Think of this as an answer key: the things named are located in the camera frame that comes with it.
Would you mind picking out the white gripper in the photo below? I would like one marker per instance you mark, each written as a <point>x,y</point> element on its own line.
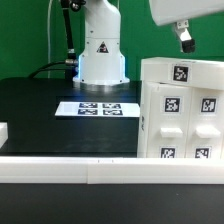
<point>173,11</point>

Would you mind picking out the white cabinet top block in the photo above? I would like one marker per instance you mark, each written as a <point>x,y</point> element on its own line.
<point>184,72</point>

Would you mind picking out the white cabinet body box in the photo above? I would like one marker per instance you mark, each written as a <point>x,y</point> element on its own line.
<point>180,122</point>

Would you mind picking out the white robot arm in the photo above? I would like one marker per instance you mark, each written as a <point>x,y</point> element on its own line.
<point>102,64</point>

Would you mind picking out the white base marker plate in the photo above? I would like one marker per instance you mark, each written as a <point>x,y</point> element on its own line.
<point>97,109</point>

